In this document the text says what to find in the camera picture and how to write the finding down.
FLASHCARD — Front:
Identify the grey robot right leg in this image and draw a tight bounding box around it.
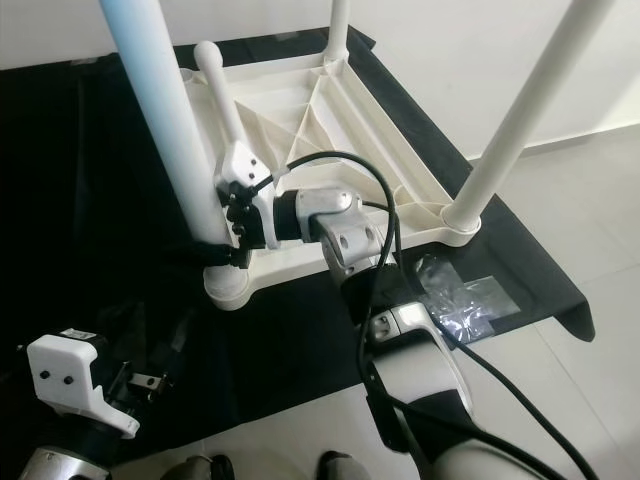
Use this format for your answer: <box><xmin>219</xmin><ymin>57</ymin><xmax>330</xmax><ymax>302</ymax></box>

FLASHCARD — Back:
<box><xmin>318</xmin><ymin>450</ymin><xmax>366</xmax><ymax>480</ymax></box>

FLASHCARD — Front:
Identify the grey robot leg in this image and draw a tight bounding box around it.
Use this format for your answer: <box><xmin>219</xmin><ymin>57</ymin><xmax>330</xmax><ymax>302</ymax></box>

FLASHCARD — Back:
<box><xmin>160</xmin><ymin>455</ymin><xmax>236</xmax><ymax>480</ymax></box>
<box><xmin>318</xmin><ymin>450</ymin><xmax>366</xmax><ymax>480</ymax></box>

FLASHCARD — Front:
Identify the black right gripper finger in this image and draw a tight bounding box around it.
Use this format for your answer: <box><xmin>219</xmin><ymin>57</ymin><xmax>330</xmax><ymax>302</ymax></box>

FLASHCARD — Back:
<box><xmin>185</xmin><ymin>238</ymin><xmax>249</xmax><ymax>267</ymax></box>

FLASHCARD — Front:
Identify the white plastic table leg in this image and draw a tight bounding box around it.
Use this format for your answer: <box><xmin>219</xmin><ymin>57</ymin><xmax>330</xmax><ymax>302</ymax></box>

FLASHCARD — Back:
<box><xmin>442</xmin><ymin>0</ymin><xmax>616</xmax><ymax>236</ymax></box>
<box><xmin>98</xmin><ymin>0</ymin><xmax>231</xmax><ymax>246</ymax></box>
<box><xmin>325</xmin><ymin>0</ymin><xmax>353</xmax><ymax>66</ymax></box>
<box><xmin>193</xmin><ymin>40</ymin><xmax>246</xmax><ymax>156</ymax></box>

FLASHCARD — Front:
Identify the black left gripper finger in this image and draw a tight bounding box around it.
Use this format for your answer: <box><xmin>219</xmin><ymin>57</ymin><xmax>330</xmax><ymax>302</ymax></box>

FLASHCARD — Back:
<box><xmin>102</xmin><ymin>305</ymin><xmax>139</xmax><ymax>341</ymax></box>
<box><xmin>168</xmin><ymin>310</ymin><xmax>201</xmax><ymax>373</ymax></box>

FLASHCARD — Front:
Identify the black tablecloth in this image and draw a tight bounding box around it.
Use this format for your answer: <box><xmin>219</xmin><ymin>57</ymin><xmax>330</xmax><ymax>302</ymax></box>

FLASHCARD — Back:
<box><xmin>0</xmin><ymin>28</ymin><xmax>593</xmax><ymax>471</ymax></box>

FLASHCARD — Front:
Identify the white plastic table top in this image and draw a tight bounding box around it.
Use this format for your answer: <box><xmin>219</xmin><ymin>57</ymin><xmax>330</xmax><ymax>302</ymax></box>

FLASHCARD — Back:
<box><xmin>180</xmin><ymin>48</ymin><xmax>483</xmax><ymax>311</ymax></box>

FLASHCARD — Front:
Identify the grey robot left leg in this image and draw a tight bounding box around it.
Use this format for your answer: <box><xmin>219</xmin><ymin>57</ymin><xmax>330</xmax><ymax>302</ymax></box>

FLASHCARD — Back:
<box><xmin>160</xmin><ymin>455</ymin><xmax>236</xmax><ymax>480</ymax></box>

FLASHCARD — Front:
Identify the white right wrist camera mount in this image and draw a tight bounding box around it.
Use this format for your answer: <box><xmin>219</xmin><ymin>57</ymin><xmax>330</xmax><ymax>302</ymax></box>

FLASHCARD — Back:
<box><xmin>215</xmin><ymin>142</ymin><xmax>279</xmax><ymax>251</ymax></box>

